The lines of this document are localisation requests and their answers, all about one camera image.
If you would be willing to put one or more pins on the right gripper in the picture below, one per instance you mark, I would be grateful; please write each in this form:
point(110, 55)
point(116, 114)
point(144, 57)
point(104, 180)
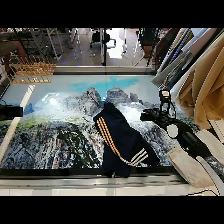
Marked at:
point(156, 117)

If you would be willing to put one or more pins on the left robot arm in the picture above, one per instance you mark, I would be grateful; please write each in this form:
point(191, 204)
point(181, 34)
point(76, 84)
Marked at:
point(10, 112)

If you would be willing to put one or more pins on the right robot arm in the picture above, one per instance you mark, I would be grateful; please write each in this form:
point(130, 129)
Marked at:
point(190, 141)

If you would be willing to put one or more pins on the navy striped pants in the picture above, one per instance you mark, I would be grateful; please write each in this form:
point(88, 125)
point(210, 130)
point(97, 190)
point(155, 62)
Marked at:
point(121, 140)

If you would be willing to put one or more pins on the cream garment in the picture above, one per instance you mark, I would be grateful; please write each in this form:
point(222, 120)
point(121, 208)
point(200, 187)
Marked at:
point(188, 166)

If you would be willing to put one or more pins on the beige garment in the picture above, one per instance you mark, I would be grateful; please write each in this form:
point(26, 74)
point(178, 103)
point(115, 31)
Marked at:
point(206, 86)

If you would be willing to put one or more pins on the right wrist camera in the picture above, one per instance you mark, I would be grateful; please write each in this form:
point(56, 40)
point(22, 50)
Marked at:
point(165, 97)

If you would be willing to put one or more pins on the silver frame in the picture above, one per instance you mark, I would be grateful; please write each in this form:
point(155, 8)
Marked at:
point(83, 186)

